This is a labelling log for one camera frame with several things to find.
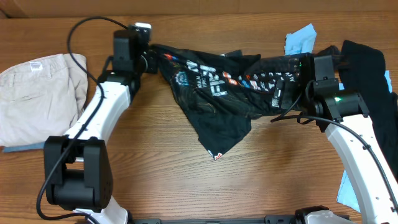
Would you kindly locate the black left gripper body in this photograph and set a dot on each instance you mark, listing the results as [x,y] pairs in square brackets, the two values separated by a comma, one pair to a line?
[147,61]

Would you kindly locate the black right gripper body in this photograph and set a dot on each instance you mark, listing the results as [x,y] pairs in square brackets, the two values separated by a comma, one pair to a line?
[296,93]

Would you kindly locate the black printed cycling jersey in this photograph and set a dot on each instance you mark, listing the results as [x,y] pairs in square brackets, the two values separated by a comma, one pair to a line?
[221,94]

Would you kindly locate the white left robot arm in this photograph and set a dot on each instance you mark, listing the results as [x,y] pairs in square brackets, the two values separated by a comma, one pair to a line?
[78,174]

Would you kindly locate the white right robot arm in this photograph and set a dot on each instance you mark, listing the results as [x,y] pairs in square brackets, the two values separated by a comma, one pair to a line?
[345,119]

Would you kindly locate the light blue shirt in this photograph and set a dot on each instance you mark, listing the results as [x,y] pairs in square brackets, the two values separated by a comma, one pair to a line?
[301,41]

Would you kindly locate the plain black garment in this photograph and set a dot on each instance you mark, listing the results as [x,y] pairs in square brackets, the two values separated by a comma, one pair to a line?
[365,73]

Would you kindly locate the beige folded trousers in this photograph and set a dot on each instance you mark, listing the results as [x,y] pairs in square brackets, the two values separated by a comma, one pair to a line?
[41,98]

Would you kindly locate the blue denim jeans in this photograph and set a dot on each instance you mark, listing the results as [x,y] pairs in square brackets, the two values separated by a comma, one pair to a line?
[24,148]

